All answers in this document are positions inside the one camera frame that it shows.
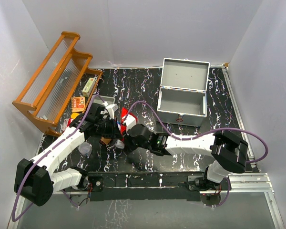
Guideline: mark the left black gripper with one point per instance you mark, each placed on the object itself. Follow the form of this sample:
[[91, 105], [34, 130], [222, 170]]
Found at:
[[115, 132]]

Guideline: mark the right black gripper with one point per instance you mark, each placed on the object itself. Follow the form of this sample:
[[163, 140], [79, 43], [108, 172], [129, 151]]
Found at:
[[127, 140]]

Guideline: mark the red first aid pouch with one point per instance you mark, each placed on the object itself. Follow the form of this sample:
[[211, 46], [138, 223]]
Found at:
[[123, 128]]

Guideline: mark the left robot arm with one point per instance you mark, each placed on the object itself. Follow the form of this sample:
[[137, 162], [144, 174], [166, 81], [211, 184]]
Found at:
[[36, 179]]

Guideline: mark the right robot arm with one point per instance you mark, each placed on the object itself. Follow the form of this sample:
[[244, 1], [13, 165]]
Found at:
[[228, 150]]

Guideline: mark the brown medicine bottle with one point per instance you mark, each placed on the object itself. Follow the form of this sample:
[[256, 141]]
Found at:
[[105, 141]]

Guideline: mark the white medicine bottle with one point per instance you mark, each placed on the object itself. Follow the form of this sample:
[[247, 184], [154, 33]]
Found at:
[[119, 144]]

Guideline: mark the red white medicine box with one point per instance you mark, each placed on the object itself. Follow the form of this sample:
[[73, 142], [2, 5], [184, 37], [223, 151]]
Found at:
[[66, 123]]

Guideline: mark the green white medicine box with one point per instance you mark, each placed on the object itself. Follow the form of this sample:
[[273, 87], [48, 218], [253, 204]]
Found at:
[[88, 87]]

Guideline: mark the grey plastic tray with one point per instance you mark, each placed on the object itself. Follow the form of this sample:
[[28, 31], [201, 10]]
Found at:
[[107, 99]]

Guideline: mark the clear round container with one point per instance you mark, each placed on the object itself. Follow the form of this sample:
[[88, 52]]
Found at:
[[85, 149]]

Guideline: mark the orange patterned box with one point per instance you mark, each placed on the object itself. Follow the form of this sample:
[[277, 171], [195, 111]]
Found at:
[[77, 104]]

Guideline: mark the grey metal case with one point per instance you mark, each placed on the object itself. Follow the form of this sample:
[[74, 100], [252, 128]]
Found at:
[[183, 92]]

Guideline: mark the wooden shelf rack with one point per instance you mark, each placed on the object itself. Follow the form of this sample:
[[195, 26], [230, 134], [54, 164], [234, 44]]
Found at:
[[50, 90]]

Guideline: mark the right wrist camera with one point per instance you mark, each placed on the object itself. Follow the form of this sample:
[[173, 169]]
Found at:
[[129, 122]]

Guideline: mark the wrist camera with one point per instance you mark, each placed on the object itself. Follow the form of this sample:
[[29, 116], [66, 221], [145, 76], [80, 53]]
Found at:
[[129, 122], [110, 110]]

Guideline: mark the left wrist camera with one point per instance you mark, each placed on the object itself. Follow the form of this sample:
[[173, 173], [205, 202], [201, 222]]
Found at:
[[110, 110]]

